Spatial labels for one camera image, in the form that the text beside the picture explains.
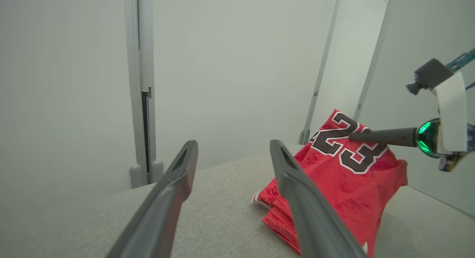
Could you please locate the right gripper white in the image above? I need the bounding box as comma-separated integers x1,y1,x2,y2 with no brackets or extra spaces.
348,72,475,173

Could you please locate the slim grey partition post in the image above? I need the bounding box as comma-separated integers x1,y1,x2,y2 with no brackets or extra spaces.
298,0,343,145

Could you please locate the right teal cable connector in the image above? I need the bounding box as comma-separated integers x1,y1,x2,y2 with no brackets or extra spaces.
445,48,475,74

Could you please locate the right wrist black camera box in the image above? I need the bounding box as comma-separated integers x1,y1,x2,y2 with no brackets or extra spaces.
406,58,454,95

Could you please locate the red and white sports garment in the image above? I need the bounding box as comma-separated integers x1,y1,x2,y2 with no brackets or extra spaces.
253,109,409,257

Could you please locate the grey partition post with feet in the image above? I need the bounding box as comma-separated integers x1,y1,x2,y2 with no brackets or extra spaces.
124,0,164,189

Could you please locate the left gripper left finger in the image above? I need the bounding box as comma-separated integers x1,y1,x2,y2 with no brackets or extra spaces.
106,140,199,258

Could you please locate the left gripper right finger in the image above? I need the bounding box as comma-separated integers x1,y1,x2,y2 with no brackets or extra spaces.
270,140,366,258

